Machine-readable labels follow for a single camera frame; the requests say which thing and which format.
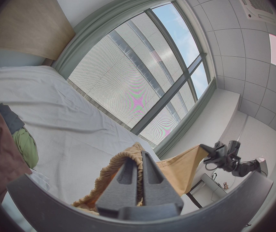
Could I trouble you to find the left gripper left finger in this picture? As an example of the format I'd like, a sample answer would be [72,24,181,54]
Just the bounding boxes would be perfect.
[96,157,139,218]

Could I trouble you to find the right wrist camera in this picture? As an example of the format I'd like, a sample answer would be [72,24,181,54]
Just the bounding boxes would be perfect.
[227,141,241,154]

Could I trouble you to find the window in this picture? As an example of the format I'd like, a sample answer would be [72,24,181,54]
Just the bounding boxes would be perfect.
[67,0,212,152]

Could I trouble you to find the black garment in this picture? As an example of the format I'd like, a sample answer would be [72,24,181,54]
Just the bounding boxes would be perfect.
[0,104,25,133]

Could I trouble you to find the tan shorts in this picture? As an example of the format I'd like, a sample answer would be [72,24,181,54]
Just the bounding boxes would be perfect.
[71,142,211,214]

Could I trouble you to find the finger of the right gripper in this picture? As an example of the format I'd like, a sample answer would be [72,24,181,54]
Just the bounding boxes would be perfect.
[200,144,217,157]

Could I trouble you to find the brown garment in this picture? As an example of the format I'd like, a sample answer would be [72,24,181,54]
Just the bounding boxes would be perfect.
[0,102,32,200]

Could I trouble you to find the green garment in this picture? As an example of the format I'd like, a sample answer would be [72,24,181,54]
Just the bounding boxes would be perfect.
[12,127,39,169]

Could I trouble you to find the bed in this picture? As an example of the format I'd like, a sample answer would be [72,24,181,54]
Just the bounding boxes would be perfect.
[0,0,202,227]

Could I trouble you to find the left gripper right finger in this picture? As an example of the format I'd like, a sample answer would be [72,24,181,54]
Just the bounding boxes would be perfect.
[141,151,184,214]

